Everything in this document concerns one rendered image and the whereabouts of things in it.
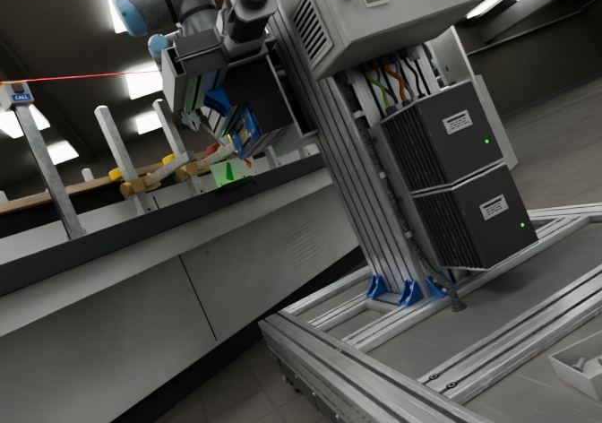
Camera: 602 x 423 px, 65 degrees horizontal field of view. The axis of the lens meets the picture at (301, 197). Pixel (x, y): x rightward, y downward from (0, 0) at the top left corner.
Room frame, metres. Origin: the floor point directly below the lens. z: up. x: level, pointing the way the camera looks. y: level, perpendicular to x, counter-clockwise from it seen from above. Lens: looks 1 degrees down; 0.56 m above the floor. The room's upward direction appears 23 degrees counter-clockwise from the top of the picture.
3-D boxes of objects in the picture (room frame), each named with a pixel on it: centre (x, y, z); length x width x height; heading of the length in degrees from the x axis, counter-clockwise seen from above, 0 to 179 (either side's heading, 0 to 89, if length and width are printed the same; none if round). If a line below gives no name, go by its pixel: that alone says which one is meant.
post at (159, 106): (1.87, 0.37, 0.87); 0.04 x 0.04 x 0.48; 50
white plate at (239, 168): (2.02, 0.21, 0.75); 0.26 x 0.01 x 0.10; 140
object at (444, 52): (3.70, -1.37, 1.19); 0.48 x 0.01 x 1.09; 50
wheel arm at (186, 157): (1.65, 0.44, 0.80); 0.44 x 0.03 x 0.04; 50
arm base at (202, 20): (1.36, 0.06, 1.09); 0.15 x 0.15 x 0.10
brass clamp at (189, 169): (1.89, 0.36, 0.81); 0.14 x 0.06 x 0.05; 140
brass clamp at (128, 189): (1.70, 0.52, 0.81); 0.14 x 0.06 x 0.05; 140
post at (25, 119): (1.48, 0.70, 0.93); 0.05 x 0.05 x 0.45; 50
